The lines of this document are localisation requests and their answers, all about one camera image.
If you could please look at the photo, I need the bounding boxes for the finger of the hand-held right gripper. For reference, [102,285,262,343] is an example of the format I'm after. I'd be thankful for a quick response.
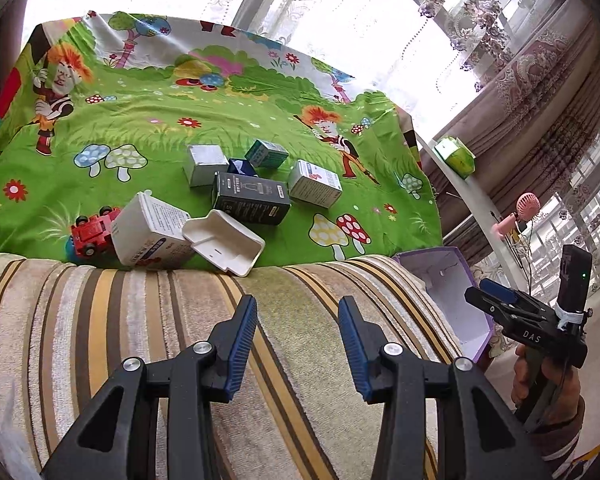
[479,278,548,313]
[464,286,551,333]

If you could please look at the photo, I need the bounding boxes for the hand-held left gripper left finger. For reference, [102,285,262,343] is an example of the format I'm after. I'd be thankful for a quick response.
[40,294,258,480]

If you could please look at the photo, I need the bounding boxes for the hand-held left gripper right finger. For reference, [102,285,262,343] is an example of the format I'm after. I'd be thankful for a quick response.
[338,296,553,480]

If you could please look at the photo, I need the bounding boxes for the purple cardboard box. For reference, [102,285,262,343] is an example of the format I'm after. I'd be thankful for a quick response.
[392,247,496,363]

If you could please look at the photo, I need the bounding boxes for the white plastic tray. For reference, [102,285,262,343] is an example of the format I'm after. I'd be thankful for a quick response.
[182,209,266,277]

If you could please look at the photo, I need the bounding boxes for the white medicine box red figure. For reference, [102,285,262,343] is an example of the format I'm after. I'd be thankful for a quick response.
[111,191,196,268]

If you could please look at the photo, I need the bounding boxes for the black cardboard box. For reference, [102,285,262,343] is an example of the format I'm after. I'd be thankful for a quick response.
[211,171,292,226]

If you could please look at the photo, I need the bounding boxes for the small white box green side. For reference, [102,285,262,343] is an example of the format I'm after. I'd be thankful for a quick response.
[287,160,343,209]

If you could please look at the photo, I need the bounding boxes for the person's right forearm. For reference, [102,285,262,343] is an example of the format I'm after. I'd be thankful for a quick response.
[532,400,600,480]

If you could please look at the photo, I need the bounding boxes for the person's right hand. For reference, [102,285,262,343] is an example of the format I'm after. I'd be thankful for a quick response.
[511,346,582,427]

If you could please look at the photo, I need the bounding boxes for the white curved desk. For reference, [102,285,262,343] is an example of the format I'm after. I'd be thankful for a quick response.
[419,139,533,286]

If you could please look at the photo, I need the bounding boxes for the pink handheld fan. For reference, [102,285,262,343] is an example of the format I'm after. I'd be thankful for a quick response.
[494,192,539,242]

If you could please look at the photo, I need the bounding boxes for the striped plush cushion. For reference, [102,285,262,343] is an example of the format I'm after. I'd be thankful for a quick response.
[0,252,486,480]

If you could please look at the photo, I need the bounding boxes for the green tissue pack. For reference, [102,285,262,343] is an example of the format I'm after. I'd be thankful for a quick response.
[434,136,477,179]

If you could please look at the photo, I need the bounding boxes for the brown patterned curtain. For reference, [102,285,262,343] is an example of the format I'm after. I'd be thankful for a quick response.
[420,10,600,261]

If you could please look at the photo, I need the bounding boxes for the small dark blue box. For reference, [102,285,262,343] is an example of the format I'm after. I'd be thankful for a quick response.
[228,157,256,178]

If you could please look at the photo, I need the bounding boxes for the small silver box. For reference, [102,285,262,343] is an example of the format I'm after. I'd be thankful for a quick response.
[183,144,229,188]

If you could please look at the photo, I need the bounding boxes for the red toy car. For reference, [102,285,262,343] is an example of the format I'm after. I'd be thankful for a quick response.
[69,205,123,262]

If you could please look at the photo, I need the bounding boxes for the small teal box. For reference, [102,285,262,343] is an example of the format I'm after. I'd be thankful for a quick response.
[245,139,288,170]

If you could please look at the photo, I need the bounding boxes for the green cartoon printed blanket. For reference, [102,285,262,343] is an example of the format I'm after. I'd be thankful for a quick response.
[0,10,443,273]

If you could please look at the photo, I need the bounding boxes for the sheer lace curtain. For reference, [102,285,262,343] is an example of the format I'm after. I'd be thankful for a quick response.
[25,0,531,111]

